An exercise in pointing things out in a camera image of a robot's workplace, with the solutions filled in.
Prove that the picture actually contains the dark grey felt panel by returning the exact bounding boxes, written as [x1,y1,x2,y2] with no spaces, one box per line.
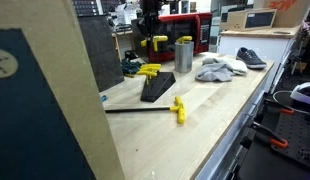
[78,15,124,92]

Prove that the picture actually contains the white terry towel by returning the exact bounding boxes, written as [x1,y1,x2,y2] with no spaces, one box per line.
[202,57,248,75]

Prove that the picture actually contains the cardboard box on counter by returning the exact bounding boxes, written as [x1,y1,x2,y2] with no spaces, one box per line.
[219,8,277,31]

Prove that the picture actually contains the grey ribbed cloth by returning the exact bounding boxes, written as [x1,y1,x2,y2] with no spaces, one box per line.
[195,63,233,82]

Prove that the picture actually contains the white side counter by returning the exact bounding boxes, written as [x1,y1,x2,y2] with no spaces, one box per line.
[218,25,302,93]

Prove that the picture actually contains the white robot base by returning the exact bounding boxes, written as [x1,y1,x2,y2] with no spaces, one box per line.
[273,82,310,109]

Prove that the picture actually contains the large yellow T-handle wrench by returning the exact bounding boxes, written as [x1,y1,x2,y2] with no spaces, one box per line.
[106,96,186,124]

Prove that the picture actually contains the red black microwave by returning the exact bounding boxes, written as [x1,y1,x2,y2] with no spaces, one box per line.
[132,12,212,63]

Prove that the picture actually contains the black perforated plate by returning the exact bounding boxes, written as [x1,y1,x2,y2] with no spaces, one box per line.
[271,113,310,170]

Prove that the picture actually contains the dark grey sneaker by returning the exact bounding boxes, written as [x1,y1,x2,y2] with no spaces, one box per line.
[236,47,267,69]

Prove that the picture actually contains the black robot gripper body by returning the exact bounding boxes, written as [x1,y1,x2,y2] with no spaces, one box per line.
[138,0,161,37]

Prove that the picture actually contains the yellow T-handle hex key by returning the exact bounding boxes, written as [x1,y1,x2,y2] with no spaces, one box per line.
[140,35,168,52]

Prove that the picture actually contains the yellow hex key in stand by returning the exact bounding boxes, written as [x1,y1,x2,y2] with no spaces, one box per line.
[140,64,161,71]
[137,67,160,76]
[136,70,157,85]

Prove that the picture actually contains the grey metal tin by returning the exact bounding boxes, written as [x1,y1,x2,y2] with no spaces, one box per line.
[174,41,194,73]

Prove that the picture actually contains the black orange clamp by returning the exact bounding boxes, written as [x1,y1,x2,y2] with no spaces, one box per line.
[250,122,288,149]

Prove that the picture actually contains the black wedge key stand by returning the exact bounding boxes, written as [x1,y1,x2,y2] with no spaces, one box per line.
[140,72,176,102]

